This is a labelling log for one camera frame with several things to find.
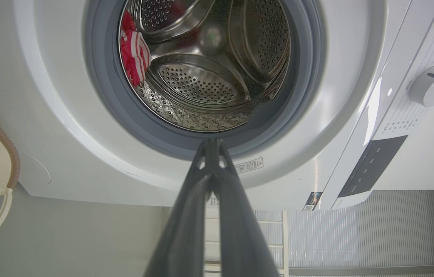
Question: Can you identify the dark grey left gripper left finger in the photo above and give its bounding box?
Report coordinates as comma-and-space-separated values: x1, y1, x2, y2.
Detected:
144, 138, 213, 277

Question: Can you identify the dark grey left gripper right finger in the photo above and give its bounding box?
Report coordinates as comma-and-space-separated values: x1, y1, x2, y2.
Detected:
211, 138, 280, 277

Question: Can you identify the white control dial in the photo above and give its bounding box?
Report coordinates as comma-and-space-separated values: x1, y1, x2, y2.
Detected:
409, 66, 434, 108

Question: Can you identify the white window blind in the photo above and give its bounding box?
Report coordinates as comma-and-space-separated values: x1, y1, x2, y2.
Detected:
255, 190, 434, 277

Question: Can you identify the white front-load washing machine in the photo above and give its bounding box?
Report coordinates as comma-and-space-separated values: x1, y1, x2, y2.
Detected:
12, 0, 434, 211

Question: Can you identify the red and white garment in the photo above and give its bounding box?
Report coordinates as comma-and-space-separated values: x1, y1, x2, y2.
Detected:
120, 9, 151, 88

